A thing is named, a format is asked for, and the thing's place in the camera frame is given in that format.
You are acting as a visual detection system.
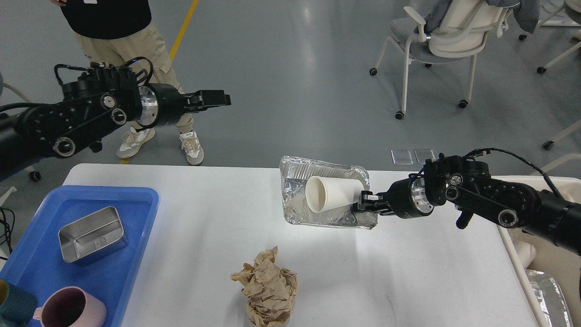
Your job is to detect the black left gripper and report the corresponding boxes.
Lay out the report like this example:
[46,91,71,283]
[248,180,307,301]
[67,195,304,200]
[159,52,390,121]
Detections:
[138,84,231,128]

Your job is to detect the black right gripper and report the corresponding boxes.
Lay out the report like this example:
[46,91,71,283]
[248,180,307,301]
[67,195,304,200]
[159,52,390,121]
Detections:
[351,177,434,219]

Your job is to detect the white paper cup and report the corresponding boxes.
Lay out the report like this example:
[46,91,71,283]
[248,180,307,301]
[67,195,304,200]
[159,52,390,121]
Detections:
[305,176,364,213]

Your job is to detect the aluminium foil container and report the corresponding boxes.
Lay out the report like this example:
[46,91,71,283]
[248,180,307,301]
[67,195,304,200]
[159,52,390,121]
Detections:
[279,155,378,230]

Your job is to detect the brown paper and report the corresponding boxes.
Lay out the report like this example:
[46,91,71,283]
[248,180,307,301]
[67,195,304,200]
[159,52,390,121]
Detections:
[230,247,298,327]

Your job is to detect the square steel tray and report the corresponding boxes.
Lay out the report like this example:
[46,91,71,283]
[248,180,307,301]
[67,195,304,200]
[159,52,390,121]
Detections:
[58,206,129,266]

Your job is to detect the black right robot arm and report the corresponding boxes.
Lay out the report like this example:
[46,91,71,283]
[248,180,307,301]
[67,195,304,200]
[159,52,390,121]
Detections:
[351,148,581,255]

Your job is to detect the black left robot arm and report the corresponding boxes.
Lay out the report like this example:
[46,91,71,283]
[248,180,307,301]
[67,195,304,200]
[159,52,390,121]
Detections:
[0,57,231,180]

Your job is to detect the clear floor socket cover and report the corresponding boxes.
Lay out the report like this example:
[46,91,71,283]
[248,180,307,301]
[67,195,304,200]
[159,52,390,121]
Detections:
[390,149,436,165]

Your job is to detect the person in beige trousers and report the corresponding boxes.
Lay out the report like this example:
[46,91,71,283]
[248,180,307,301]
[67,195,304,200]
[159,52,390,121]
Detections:
[50,0,205,165]

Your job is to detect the chair legs at right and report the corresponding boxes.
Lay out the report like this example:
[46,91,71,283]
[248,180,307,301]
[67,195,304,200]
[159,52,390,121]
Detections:
[519,0,581,177]

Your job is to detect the white side table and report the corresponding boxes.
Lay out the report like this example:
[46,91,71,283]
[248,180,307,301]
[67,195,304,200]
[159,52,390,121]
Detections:
[0,165,42,206]

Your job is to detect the white office chair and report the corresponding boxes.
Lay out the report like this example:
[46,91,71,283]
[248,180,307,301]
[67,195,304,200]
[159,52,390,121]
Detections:
[369,0,513,119]

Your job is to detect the beige plastic bin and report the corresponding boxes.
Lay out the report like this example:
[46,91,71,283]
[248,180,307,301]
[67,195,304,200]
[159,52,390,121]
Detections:
[493,176,581,327]

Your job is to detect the chair base at left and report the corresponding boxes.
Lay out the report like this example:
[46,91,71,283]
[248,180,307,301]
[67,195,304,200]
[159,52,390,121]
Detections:
[0,72,32,102]

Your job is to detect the grey jacket on chair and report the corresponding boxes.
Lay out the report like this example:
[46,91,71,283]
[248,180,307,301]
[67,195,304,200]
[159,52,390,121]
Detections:
[423,0,540,34]

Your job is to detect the teal cup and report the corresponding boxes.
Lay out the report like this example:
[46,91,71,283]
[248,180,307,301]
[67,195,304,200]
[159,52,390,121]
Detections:
[0,279,37,327]

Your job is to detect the black cable at left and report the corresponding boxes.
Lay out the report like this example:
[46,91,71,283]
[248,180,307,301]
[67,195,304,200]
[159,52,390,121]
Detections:
[0,207,15,259]

